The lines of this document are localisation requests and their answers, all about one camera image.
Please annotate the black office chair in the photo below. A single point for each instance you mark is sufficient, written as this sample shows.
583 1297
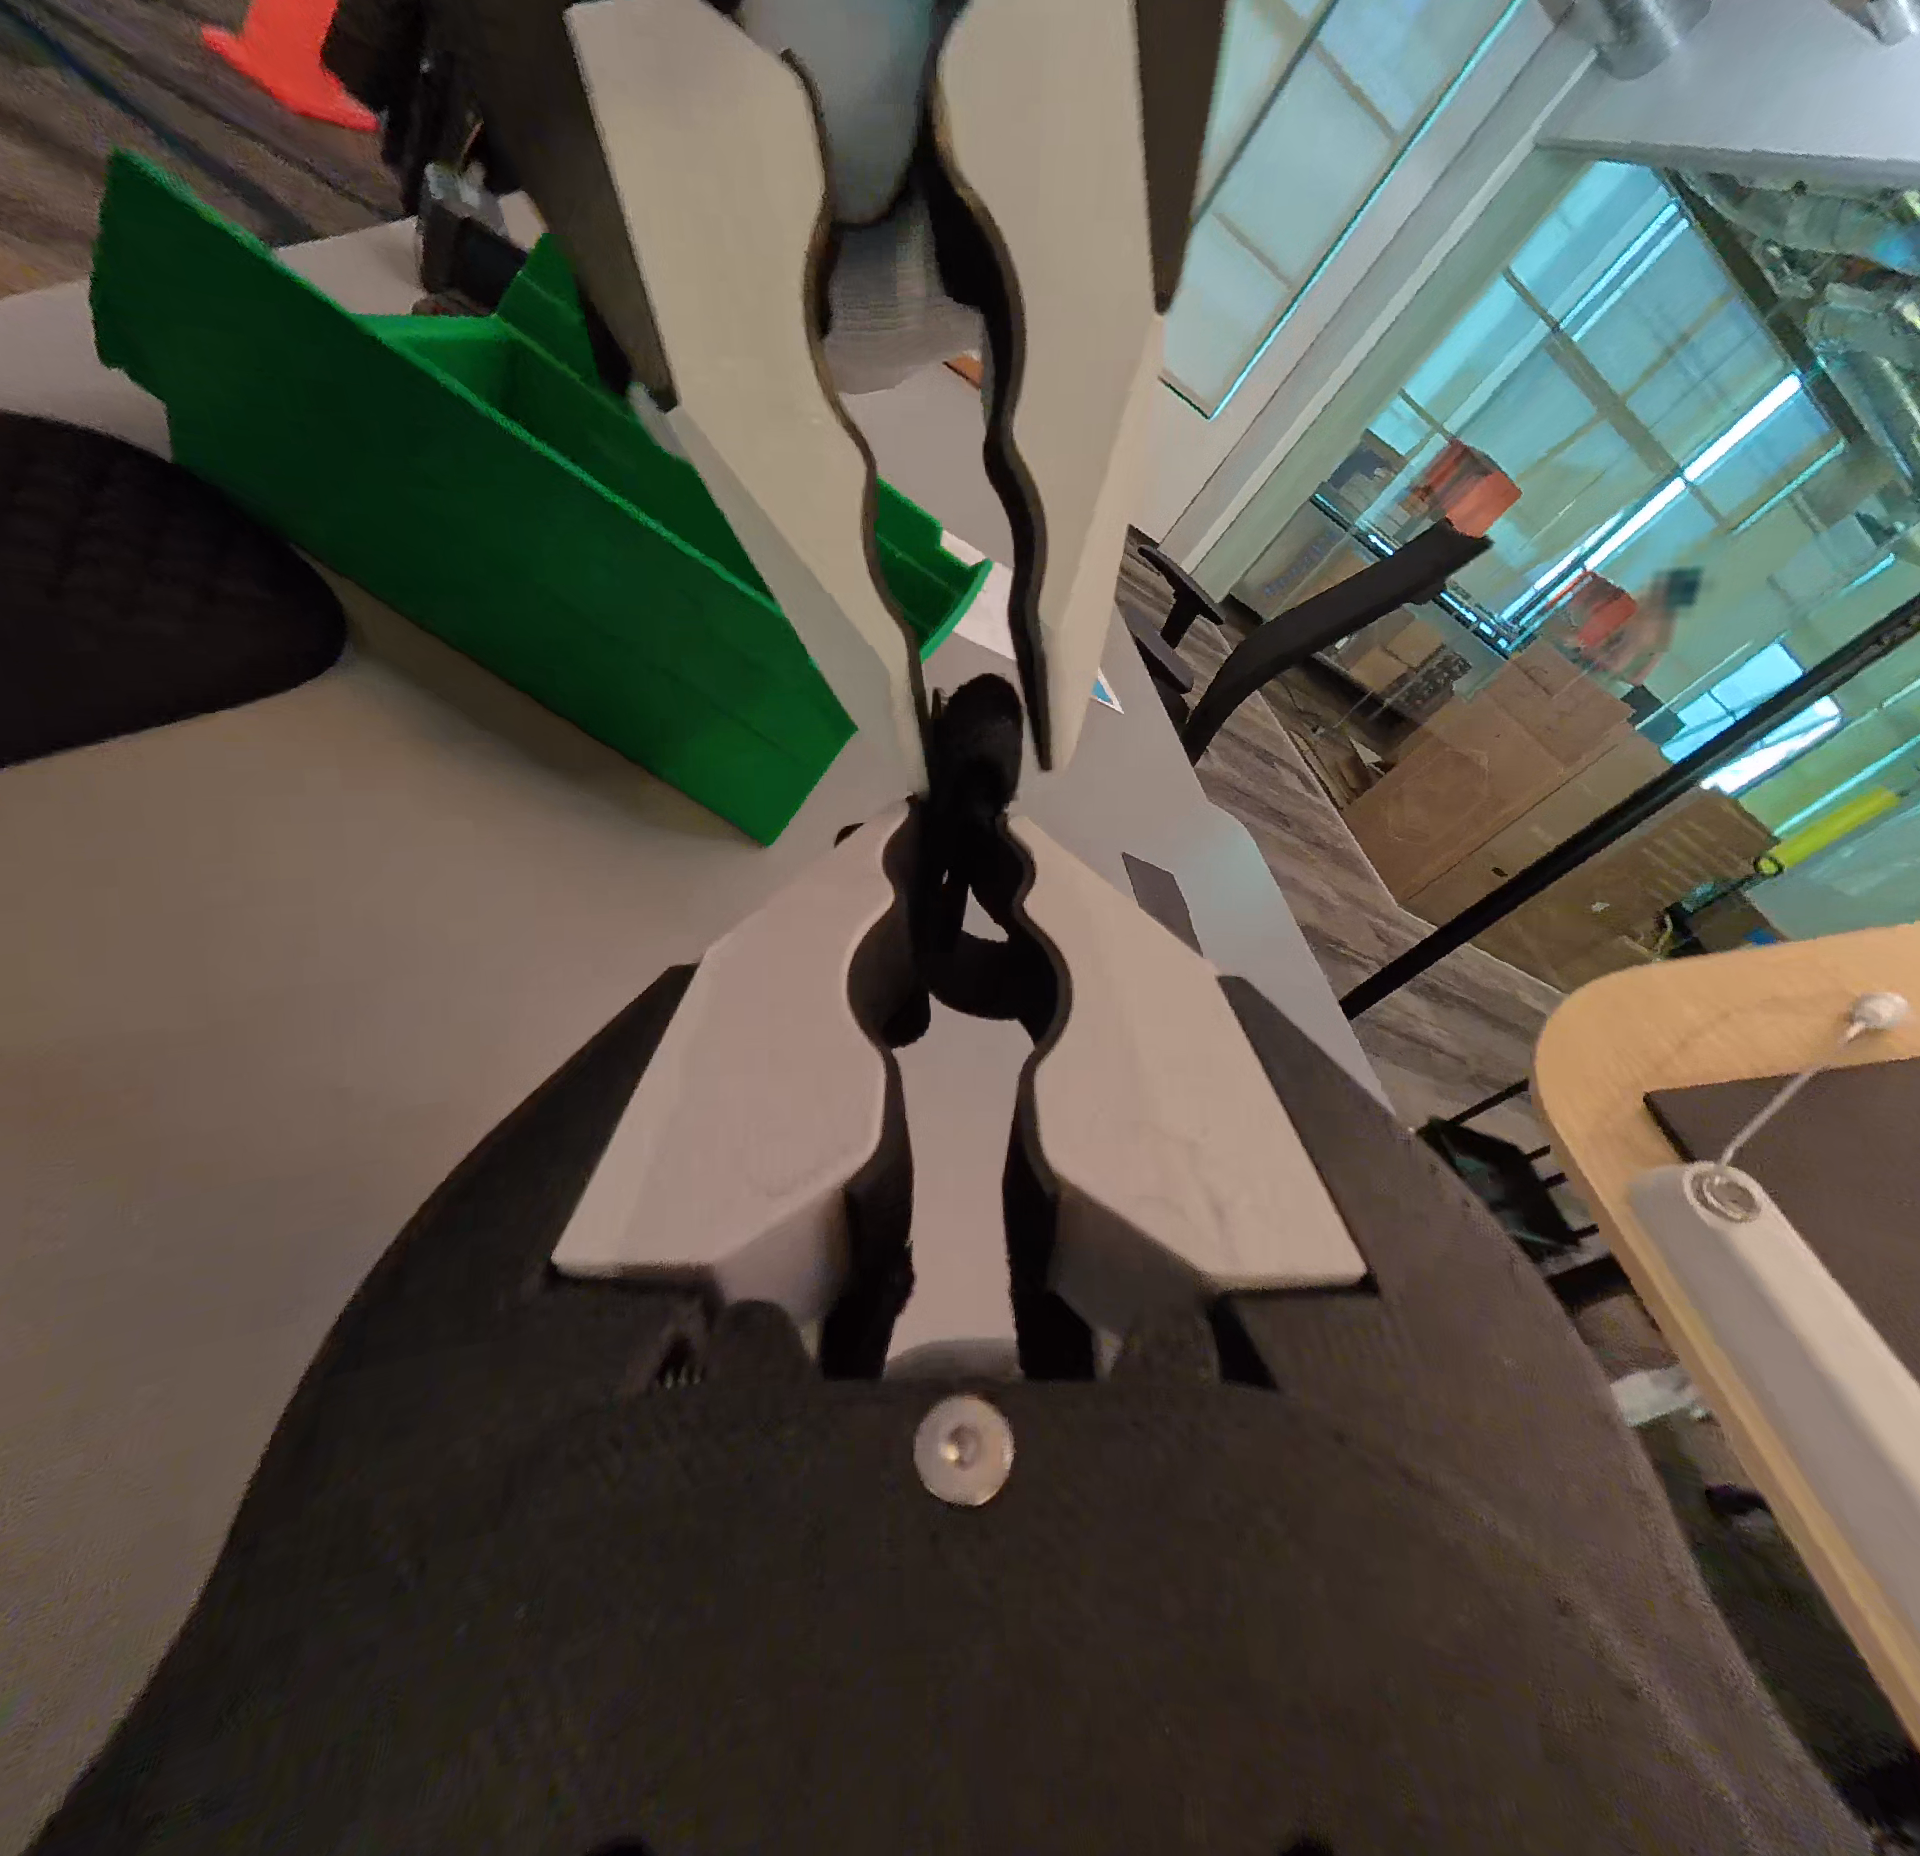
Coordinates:
1290 643

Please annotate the orange traffic cone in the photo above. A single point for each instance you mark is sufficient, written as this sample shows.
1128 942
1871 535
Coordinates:
293 25

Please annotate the black textured pad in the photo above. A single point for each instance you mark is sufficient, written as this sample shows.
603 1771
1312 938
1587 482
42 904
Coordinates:
136 596

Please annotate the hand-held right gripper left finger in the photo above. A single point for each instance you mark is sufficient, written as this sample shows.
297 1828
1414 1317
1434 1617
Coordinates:
720 1138

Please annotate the small black device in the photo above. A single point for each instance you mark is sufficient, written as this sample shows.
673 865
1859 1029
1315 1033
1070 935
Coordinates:
458 244

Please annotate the black floor lamp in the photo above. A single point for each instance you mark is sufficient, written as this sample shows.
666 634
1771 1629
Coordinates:
1650 820

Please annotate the black and white book stand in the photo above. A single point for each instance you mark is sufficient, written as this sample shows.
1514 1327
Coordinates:
1798 1166

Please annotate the orange box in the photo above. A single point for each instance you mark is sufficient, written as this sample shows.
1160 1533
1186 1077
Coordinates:
1597 609
1462 485

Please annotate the cardboard boxes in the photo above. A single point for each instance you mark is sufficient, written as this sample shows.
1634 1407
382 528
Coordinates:
1530 807

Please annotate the green plastic bin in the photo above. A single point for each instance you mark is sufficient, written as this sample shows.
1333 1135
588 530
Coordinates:
450 536

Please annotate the person's left hand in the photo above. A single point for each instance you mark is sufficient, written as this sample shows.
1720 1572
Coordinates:
870 116

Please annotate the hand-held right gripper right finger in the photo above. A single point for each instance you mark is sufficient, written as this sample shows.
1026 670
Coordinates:
1184 1138

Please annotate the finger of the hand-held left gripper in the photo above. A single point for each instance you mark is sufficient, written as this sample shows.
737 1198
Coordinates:
1079 312
720 312

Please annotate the white and blue paper sheet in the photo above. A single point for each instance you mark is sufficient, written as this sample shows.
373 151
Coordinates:
973 619

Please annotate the black metal rack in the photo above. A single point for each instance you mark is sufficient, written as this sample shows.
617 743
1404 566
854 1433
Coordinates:
1484 1180

